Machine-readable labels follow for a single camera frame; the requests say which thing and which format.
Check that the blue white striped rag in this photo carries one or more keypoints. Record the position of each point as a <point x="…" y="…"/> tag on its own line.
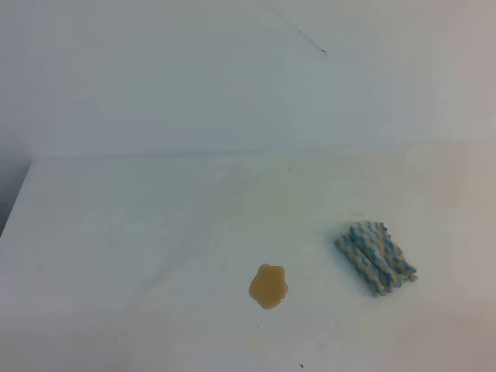
<point x="379" y="261"/>

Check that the brown coffee stain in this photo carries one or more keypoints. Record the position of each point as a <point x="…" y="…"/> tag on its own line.
<point x="268" y="288"/>

